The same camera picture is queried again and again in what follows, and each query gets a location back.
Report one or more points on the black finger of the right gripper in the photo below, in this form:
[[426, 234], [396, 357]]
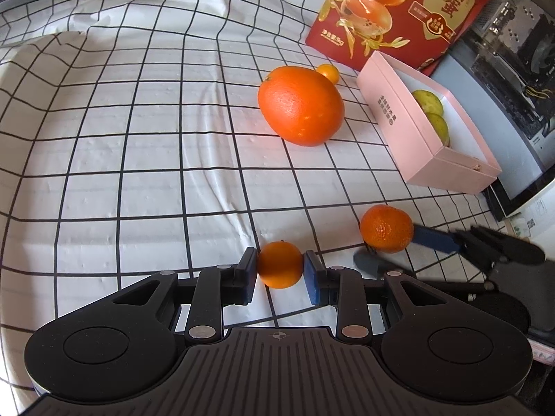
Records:
[[464, 242], [375, 266]]

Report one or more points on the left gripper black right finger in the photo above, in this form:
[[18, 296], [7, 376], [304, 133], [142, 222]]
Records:
[[364, 306]]

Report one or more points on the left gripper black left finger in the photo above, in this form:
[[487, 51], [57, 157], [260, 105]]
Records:
[[207, 295]]

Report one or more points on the small mandarin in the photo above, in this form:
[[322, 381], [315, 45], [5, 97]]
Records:
[[280, 264]]

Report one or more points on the pink cardboard box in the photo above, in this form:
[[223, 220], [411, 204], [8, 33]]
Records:
[[466, 164]]

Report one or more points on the guava inside box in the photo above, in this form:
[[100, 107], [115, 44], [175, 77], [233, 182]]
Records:
[[428, 102]]

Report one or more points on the large orange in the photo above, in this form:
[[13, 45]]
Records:
[[300, 105]]

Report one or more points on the white black grid tablecloth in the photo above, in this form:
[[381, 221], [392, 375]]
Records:
[[132, 142]]

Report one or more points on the tiny kumquat orange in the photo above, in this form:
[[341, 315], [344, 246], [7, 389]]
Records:
[[330, 72]]

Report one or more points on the red snack bag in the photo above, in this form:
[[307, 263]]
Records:
[[416, 32]]

